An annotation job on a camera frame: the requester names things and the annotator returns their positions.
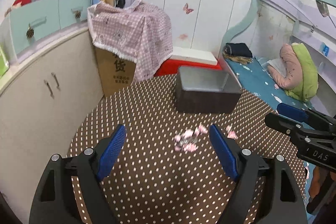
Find folded dark clothes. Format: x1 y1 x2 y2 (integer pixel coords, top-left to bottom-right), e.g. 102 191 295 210
223 43 253 58

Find pink bunny charm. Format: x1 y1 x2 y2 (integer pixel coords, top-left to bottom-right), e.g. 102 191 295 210
225 125 238 140

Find dark metal tin box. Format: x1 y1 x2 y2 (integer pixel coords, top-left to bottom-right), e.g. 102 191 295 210
175 67 242 114

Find pink charm keychain pile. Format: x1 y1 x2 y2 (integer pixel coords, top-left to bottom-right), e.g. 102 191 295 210
173 123 208 153

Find teal drawer unit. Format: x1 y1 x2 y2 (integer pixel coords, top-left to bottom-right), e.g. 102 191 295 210
9 0 91 54

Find pink and green blanket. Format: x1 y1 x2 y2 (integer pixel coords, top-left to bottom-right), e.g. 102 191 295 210
267 43 318 103

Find cream curved cabinet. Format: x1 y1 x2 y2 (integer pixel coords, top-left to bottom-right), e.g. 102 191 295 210
1 30 103 223

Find brown cardboard box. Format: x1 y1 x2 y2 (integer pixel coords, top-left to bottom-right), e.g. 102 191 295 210
95 48 136 97

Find brown polka dot tablecloth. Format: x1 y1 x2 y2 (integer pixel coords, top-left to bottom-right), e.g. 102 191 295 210
67 75 306 223

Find pink checkered cloth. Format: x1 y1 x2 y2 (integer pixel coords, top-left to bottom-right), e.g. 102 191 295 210
87 0 173 81

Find red storage ottoman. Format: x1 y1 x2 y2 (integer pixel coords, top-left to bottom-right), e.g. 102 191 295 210
154 59 222 77

